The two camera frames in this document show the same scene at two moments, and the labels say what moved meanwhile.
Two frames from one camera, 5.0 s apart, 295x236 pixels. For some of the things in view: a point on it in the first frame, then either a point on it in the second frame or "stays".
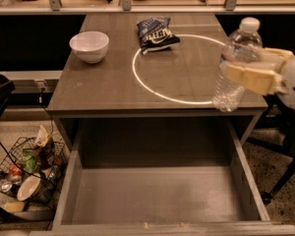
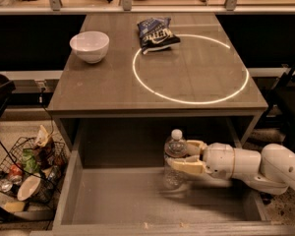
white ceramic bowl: [89, 46] stays
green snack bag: [29, 160] stays
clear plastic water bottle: [227, 95] -> [174, 147]
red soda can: [15, 174] stays
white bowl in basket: [29, 188] stays
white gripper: [294, 83] -> [218, 159]
